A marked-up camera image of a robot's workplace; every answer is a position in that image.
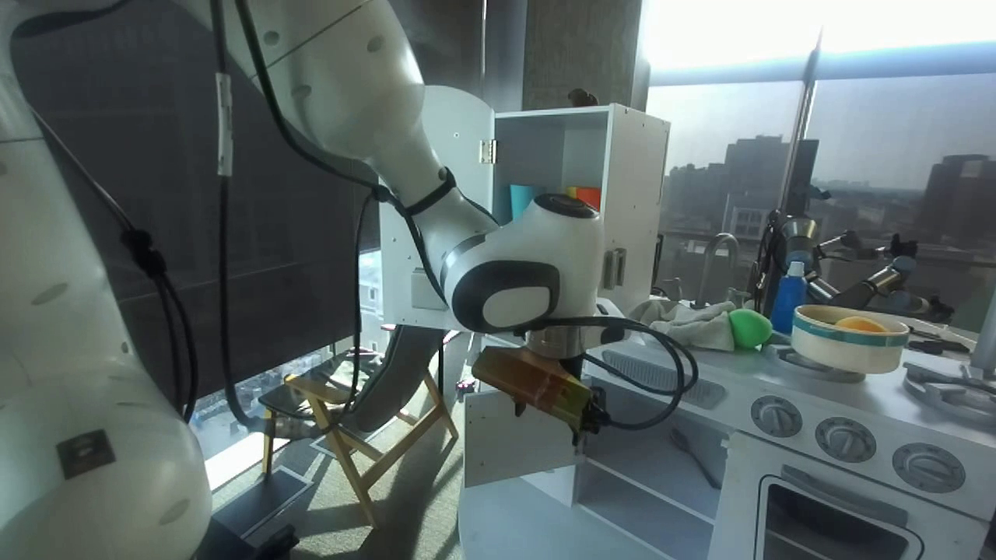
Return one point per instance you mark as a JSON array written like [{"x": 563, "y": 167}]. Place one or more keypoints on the white bowl teal rim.
[{"x": 844, "y": 345}]

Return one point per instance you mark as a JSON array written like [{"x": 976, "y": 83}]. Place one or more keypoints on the grey toy utensil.
[{"x": 951, "y": 380}]

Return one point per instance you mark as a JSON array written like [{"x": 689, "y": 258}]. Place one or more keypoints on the white toy oven door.
[{"x": 747, "y": 499}]

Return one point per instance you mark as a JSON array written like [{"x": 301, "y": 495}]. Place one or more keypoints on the wooden folding chair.
[{"x": 392, "y": 385}]

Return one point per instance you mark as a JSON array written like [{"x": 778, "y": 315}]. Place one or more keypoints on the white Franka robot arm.
[{"x": 332, "y": 74}]

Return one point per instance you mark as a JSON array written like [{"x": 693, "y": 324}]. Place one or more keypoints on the black floor box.
[{"x": 253, "y": 517}]

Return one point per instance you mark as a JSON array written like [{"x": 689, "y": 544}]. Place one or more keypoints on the black bottle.
[{"x": 769, "y": 258}]

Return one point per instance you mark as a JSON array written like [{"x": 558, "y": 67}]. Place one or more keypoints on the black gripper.
[{"x": 560, "y": 362}]

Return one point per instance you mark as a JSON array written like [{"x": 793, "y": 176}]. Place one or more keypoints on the yellow toy food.
[{"x": 862, "y": 324}]

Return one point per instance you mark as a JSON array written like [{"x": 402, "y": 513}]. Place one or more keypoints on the blue cup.
[{"x": 523, "y": 203}]

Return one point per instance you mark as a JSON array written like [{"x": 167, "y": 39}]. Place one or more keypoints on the small black item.
[{"x": 582, "y": 98}]

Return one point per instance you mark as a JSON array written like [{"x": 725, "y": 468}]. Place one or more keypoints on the grey toy sink basin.
[{"x": 665, "y": 377}]

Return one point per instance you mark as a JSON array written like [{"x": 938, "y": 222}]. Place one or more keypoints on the grey oven knob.
[
  {"x": 844, "y": 439},
  {"x": 927, "y": 468},
  {"x": 777, "y": 415}
]

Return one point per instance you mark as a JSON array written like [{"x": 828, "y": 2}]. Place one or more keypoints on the blue bottle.
[{"x": 789, "y": 299}]

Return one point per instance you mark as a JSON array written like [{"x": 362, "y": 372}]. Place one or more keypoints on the white toy kitchen cabinet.
[{"x": 631, "y": 176}]

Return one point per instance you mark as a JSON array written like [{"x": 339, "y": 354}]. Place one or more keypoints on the white crumpled cloth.
[{"x": 689, "y": 324}]

